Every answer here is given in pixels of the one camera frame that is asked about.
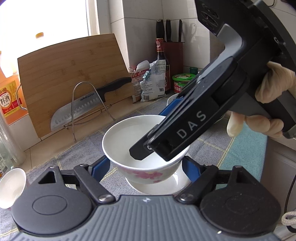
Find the white plate with fruit print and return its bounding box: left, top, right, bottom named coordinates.
left=133, top=170, right=192, bottom=196

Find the bamboo cutting board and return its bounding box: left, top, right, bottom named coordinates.
left=17, top=33, right=134, bottom=140

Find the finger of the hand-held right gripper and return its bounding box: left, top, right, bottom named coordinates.
left=158, top=96, right=185, bottom=118
left=129, top=136, right=153, bottom=161

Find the green lid sauce jar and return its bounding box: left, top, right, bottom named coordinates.
left=171, top=73, right=197, bottom=94

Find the tall sleeve of plastic cups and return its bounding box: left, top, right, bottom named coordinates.
left=0, top=111, right=26, bottom=165

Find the black handled kitchen knife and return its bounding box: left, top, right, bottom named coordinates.
left=50, top=77, right=132, bottom=131

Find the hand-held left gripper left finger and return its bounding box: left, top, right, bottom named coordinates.
left=36, top=155, right=116, bottom=205

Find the orange cooking wine jug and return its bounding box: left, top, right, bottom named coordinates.
left=0, top=32, right=44, bottom=127

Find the grey and blue checked mat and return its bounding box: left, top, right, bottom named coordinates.
left=0, top=93, right=268, bottom=241

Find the dark soy sauce bottle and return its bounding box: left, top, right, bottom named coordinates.
left=154, top=38, right=172, bottom=94

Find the dark red knife block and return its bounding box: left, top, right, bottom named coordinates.
left=163, top=41, right=186, bottom=77

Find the black cable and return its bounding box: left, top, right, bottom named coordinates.
left=285, top=173, right=296, bottom=232

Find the metal wire rack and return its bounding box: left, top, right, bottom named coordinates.
left=63, top=81, right=116, bottom=142

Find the red and white seasoning bag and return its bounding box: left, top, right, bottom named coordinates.
left=130, top=60, right=151, bottom=103

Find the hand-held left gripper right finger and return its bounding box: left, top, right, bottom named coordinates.
left=177, top=156, right=252, bottom=205

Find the white braided cord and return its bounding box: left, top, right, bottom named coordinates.
left=281, top=212, right=296, bottom=227

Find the person's right hand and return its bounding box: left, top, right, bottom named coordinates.
left=226, top=61, right=296, bottom=139

